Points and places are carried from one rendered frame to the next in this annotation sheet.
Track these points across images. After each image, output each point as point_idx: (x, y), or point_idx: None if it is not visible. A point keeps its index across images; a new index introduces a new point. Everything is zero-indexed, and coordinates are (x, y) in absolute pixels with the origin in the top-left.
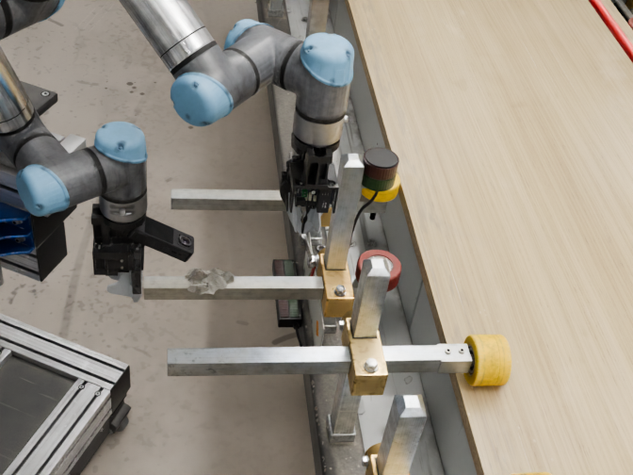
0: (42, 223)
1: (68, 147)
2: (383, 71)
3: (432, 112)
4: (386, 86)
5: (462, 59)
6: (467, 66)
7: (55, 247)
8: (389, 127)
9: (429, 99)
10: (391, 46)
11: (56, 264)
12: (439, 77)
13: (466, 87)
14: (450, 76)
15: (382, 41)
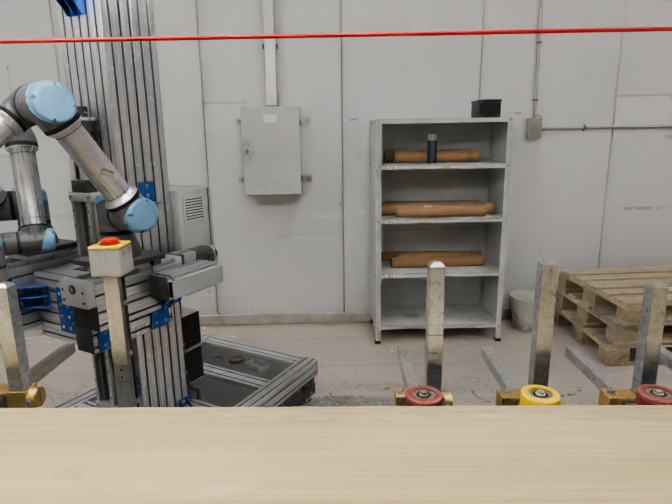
0: (77, 315)
1: (80, 281)
2: (138, 416)
3: (32, 441)
4: (107, 415)
5: (128, 486)
6: (108, 488)
7: (85, 339)
8: (34, 410)
9: (59, 441)
10: (189, 427)
11: (86, 350)
12: (98, 456)
13: (59, 478)
14: (93, 467)
15: (202, 422)
